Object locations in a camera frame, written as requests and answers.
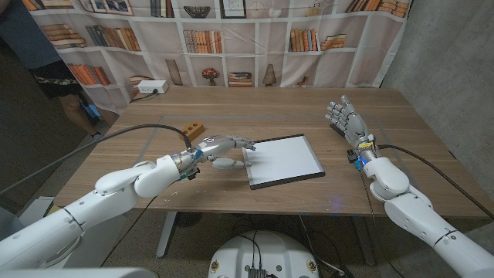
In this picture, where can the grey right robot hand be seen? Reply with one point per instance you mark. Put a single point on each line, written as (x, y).
(355, 127)

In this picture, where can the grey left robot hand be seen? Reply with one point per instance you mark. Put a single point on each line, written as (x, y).
(216, 144)

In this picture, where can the small whiteboard with dark frame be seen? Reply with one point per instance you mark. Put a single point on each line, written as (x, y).
(283, 160)

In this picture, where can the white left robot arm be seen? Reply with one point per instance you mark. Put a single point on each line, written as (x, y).
(96, 204)

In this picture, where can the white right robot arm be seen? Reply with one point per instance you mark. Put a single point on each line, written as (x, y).
(420, 216)

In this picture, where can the orange brick with holes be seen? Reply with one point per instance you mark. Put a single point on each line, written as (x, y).
(191, 130)

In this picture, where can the black smartphone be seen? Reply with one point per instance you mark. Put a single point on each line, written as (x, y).
(336, 129)

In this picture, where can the dark round floor object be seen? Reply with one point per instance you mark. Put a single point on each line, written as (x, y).
(189, 219)

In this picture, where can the white power strip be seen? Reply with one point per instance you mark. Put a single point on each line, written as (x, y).
(152, 86)

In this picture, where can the printed bookshelf backdrop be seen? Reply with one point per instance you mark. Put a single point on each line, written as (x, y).
(239, 58)

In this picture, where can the grey metal table leg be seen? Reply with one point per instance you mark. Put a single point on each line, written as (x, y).
(166, 235)
(363, 241)

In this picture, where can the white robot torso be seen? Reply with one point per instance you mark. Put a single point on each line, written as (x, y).
(266, 251)

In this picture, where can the blue floor item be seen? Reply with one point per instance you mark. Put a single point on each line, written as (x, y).
(92, 110)

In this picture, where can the grey finned torso module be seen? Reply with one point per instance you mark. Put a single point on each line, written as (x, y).
(256, 273)

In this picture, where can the yellow floor item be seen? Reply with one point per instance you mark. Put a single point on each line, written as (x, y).
(54, 209)

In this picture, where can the white robot head rim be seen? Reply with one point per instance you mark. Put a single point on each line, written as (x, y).
(77, 273)

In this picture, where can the white floor box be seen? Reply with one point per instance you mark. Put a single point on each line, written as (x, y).
(36, 206)

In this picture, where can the person in dark shorts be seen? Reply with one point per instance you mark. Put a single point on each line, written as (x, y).
(23, 34)

